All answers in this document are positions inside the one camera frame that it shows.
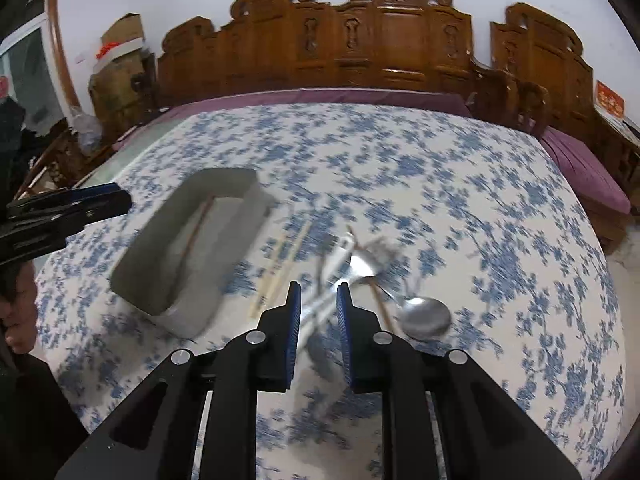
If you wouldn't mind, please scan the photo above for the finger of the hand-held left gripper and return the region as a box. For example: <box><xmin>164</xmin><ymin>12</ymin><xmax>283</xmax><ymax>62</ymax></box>
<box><xmin>6</xmin><ymin>183</ymin><xmax>133</xmax><ymax>233</ymax></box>
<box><xmin>0</xmin><ymin>224</ymin><xmax>76</xmax><ymax>267</ymax></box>

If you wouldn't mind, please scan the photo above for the blue floral tablecloth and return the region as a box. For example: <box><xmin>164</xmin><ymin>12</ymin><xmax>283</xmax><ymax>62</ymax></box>
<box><xmin>35</xmin><ymin>102</ymin><xmax>628</xmax><ymax>480</ymax></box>

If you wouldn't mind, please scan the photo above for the clear plastic bag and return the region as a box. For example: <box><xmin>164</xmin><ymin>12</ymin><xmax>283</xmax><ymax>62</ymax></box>
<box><xmin>69</xmin><ymin>106</ymin><xmax>104</xmax><ymax>155</ymax></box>

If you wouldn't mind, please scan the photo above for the wooden armchair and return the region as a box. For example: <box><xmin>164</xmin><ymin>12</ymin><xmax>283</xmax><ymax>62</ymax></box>
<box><xmin>470</xmin><ymin>67</ymin><xmax>551</xmax><ymax>137</ymax></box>

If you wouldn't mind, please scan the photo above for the glass door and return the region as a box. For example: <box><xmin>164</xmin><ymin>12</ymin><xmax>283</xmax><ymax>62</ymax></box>
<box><xmin>0</xmin><ymin>25</ymin><xmax>67</xmax><ymax>133</ymax></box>

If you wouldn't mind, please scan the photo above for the wooden side chair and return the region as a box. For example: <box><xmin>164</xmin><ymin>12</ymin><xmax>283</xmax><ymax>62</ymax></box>
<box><xmin>15</xmin><ymin>127</ymin><xmax>103</xmax><ymax>202</ymax></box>

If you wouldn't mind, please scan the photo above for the purple cloth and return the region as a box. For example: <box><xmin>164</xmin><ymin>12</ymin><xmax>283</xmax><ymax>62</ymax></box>
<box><xmin>112</xmin><ymin>87</ymin><xmax>474</xmax><ymax>152</ymax></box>

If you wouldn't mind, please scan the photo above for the red wall sign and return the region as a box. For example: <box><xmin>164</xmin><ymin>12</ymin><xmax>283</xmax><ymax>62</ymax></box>
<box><xmin>595</xmin><ymin>80</ymin><xmax>627</xmax><ymax>120</ymax></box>

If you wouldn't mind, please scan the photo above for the black garment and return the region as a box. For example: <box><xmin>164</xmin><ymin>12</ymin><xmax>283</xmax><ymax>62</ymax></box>
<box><xmin>0</xmin><ymin>97</ymin><xmax>30</xmax><ymax>203</ymax></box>

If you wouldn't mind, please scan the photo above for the grey metal tray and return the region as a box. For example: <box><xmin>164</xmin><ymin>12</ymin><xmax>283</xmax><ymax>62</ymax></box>
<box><xmin>110</xmin><ymin>167</ymin><xmax>278</xmax><ymax>339</ymax></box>

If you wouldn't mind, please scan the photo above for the person's left hand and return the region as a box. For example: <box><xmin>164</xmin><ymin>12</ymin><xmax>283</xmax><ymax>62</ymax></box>
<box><xmin>0</xmin><ymin>260</ymin><xmax>37</xmax><ymax>356</ymax></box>

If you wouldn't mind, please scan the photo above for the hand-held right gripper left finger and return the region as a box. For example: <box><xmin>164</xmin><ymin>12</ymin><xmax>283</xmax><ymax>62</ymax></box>
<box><xmin>55</xmin><ymin>281</ymin><xmax>302</xmax><ymax>480</ymax></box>

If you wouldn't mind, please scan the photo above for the metal spoon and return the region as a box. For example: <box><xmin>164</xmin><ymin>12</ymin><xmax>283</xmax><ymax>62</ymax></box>
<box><xmin>370</xmin><ymin>279</ymin><xmax>452</xmax><ymax>342</ymax></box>

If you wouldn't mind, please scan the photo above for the carved wooden chair backrest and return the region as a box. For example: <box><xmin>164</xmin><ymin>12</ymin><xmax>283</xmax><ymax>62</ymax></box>
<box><xmin>490</xmin><ymin>2</ymin><xmax>597</xmax><ymax>136</ymax></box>

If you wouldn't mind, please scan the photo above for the stack of cardboard boxes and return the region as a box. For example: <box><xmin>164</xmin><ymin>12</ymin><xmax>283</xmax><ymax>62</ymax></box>
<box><xmin>89</xmin><ymin>12</ymin><xmax>157</xmax><ymax>128</ymax></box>

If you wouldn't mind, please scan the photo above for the carved wooden bench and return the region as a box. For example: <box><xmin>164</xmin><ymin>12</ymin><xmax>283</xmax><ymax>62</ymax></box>
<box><xmin>156</xmin><ymin>0</ymin><xmax>483</xmax><ymax>111</ymax></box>

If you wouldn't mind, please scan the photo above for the purple seat cushion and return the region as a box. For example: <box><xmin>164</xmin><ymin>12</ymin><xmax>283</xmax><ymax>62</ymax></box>
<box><xmin>540</xmin><ymin>126</ymin><xmax>632</xmax><ymax>217</ymax></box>

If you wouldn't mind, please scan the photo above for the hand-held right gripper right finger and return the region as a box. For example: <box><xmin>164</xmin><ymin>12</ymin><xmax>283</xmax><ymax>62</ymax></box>
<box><xmin>336</xmin><ymin>282</ymin><xmax>582</xmax><ymax>480</ymax></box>

